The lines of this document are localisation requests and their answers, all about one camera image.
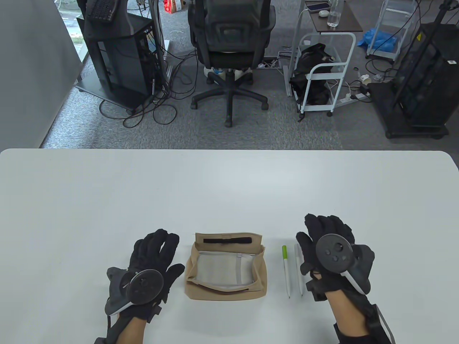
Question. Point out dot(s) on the black office chair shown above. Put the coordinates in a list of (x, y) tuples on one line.
[(229, 32)]

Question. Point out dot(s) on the black bag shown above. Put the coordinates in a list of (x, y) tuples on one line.
[(315, 53)]

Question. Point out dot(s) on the beige fabric pencil pouch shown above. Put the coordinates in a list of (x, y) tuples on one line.
[(226, 292)]

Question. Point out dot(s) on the white rolling cart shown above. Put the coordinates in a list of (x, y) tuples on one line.
[(385, 53)]

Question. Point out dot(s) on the black equipment rack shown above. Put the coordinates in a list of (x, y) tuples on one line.
[(426, 71)]

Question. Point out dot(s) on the person's right hand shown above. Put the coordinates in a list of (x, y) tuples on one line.
[(330, 225)]

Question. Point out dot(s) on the pink capped white twist pen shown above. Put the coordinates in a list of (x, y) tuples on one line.
[(299, 279)]

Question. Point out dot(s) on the black keyboard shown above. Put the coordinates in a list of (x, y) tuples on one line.
[(100, 10)]

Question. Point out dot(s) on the black wrist sensor box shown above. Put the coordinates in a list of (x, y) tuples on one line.
[(387, 328), (100, 341)]

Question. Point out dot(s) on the white computer mouse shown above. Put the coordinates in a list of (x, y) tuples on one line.
[(323, 13)]

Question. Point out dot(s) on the green capped white twist pen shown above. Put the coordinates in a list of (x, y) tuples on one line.
[(286, 276)]

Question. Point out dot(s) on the white paper cup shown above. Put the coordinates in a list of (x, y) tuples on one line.
[(365, 79)]

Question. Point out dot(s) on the clear water bottle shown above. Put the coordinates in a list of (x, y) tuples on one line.
[(333, 18)]

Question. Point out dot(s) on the person's left hand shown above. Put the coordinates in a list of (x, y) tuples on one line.
[(154, 251)]

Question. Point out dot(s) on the black VR controller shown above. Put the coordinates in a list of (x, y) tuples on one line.
[(143, 286), (333, 252)]

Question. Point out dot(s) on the black computer cart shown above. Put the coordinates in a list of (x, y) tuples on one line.
[(118, 61)]

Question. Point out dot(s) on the smartphone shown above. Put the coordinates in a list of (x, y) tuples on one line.
[(317, 6)]

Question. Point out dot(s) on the glass window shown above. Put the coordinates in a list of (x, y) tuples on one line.
[(73, 32)]

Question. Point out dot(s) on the person's left forearm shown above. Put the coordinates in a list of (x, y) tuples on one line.
[(132, 331)]

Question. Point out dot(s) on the brown side table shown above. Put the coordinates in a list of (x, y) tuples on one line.
[(344, 23)]

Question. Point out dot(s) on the white metal trolley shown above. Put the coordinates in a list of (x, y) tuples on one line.
[(328, 66)]

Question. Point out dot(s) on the white power strip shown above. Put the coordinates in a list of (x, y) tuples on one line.
[(346, 98), (267, 65)]

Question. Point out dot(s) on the white and blue plastic bag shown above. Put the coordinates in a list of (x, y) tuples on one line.
[(215, 71)]

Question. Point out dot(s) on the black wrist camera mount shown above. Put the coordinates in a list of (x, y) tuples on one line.
[(317, 291)]

